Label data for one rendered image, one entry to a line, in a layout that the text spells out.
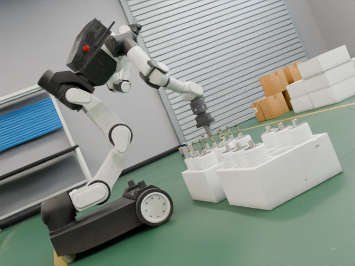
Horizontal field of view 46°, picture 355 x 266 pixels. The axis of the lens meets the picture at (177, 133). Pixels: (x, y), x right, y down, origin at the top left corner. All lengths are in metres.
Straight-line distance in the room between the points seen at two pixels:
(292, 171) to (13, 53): 6.29
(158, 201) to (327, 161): 0.91
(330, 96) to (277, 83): 1.44
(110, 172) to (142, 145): 4.98
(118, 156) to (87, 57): 0.59
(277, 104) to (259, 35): 2.69
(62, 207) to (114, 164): 0.37
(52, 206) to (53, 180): 4.84
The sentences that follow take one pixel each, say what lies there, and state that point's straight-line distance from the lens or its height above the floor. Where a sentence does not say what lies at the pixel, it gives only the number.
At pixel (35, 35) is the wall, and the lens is 7.64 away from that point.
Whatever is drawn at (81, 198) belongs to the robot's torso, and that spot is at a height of 0.29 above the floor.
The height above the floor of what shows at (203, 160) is 0.23.
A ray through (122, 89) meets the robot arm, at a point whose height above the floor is 0.82.
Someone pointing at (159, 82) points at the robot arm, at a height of 0.71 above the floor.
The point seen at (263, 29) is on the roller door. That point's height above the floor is 1.49.
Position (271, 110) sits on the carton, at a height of 0.12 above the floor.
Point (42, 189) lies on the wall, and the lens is 7.28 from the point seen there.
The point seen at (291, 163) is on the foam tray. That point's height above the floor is 0.13.
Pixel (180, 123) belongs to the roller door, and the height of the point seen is 0.43.
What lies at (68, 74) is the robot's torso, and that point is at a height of 0.96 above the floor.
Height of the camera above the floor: 0.47
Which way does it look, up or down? 1 degrees down
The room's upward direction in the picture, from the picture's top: 23 degrees counter-clockwise
